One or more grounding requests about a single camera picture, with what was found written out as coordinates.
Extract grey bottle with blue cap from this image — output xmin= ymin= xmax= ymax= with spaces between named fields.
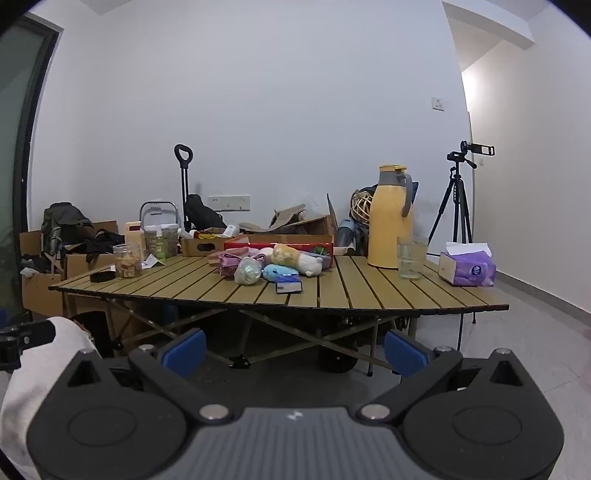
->
xmin=338 ymin=219 xmax=357 ymax=251

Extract torn open cardboard box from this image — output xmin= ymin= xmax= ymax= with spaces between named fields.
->
xmin=240 ymin=194 xmax=340 ymax=241

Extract clear jar of cookies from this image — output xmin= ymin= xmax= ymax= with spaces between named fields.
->
xmin=113 ymin=244 xmax=144 ymax=279

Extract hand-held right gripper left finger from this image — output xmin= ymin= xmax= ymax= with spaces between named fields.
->
xmin=62 ymin=329 xmax=232 ymax=422

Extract black clothing pile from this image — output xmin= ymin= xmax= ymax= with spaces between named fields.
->
xmin=74 ymin=229 xmax=125 ymax=266

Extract folding slatted table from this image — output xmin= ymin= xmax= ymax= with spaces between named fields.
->
xmin=48 ymin=254 xmax=510 ymax=377

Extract purple cloth bundle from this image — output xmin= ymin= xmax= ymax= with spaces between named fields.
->
xmin=218 ymin=254 xmax=244 ymax=278

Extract light blue plush toy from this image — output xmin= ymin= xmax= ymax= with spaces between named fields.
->
xmin=262 ymin=264 xmax=301 ymax=282

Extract black bag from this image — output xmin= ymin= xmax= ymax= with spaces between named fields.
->
xmin=185 ymin=194 xmax=227 ymax=230

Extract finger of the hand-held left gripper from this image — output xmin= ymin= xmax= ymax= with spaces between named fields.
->
xmin=0 ymin=320 xmax=57 ymax=372

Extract clear drinking glass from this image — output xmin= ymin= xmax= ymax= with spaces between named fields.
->
xmin=397 ymin=236 xmax=429 ymax=280

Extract small brown cardboard box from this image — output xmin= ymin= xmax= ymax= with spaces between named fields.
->
xmin=180 ymin=228 xmax=242 ymax=257

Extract black tripod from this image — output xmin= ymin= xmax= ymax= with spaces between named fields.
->
xmin=426 ymin=152 xmax=478 ymax=259

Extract red cardboard box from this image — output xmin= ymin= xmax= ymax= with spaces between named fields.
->
xmin=225 ymin=234 xmax=334 ymax=269

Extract clear storage jar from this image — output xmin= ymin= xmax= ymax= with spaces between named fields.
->
xmin=145 ymin=225 xmax=180 ymax=259

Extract beige carton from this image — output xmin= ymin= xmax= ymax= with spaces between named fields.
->
xmin=124 ymin=222 xmax=147 ymax=264

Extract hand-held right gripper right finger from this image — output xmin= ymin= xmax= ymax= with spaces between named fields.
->
xmin=359 ymin=330 xmax=528 ymax=422

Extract dark glass door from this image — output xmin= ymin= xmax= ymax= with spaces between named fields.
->
xmin=0 ymin=14 xmax=64 ymax=324

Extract black trolley handle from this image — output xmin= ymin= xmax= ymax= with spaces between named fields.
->
xmin=174 ymin=144 xmax=194 ymax=232

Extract purple tissue box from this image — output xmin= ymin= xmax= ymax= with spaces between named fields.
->
xmin=438 ymin=242 xmax=497 ymax=288

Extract wicker ball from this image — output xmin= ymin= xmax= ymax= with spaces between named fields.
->
xmin=351 ymin=190 xmax=378 ymax=225

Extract black wheel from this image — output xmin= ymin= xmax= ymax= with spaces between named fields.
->
xmin=318 ymin=344 xmax=359 ymax=374

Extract large brown cardboard box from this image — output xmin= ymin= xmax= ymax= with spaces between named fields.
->
xmin=18 ymin=220 xmax=125 ymax=319

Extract white wall socket strip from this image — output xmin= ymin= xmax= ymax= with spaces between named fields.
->
xmin=208 ymin=195 xmax=251 ymax=212

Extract grey green backpack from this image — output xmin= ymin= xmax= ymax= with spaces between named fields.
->
xmin=41 ymin=202 xmax=93 ymax=259

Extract pink cloth roll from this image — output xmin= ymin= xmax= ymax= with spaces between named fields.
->
xmin=208 ymin=247 xmax=260 ymax=266

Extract clear bin with handle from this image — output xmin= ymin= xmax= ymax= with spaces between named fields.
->
xmin=140 ymin=201 xmax=180 ymax=229

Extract green white mesh ball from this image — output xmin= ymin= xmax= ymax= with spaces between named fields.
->
xmin=234 ymin=257 xmax=264 ymax=285

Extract yellow and white plush toy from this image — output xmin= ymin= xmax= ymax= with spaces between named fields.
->
xmin=271 ymin=244 xmax=324 ymax=277

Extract person's left forearm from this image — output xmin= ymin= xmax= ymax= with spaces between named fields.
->
xmin=0 ymin=318 xmax=99 ymax=464

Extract yellow thermos jug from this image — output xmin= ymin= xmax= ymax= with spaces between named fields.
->
xmin=367 ymin=164 xmax=415 ymax=270

